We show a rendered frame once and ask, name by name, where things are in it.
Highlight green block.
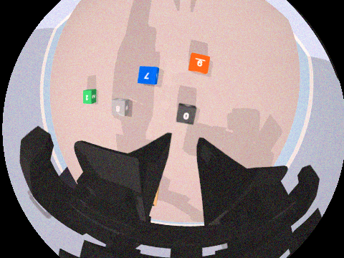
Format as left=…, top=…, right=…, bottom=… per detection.
left=83, top=89, right=97, bottom=104

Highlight blue block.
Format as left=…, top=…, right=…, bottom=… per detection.
left=138, top=66, right=160, bottom=84

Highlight orange block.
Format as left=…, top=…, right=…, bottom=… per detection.
left=188, top=52, right=210, bottom=74

